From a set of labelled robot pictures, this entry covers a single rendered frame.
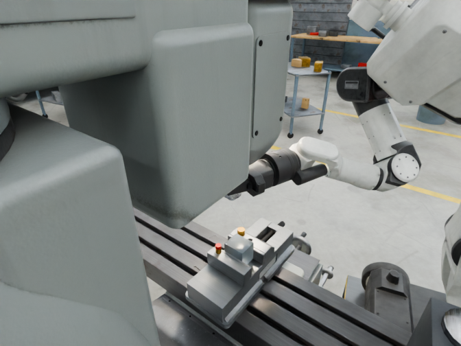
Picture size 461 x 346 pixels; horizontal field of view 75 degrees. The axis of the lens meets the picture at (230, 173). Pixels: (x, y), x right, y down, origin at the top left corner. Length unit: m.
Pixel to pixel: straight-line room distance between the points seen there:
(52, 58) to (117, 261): 0.18
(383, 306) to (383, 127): 0.75
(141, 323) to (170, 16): 0.33
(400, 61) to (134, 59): 0.62
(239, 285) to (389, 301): 0.77
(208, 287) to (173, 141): 0.52
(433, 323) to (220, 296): 0.44
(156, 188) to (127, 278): 0.13
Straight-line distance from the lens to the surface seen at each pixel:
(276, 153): 0.77
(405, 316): 1.42
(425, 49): 0.79
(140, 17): 0.33
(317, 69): 4.12
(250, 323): 0.84
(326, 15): 8.47
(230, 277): 0.83
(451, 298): 1.23
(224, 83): 0.41
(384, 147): 0.94
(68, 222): 0.25
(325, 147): 0.83
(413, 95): 0.86
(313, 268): 1.26
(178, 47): 0.35
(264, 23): 0.52
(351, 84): 0.97
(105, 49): 0.30
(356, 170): 0.87
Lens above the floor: 1.63
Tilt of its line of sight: 30 degrees down
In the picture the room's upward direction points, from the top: straight up
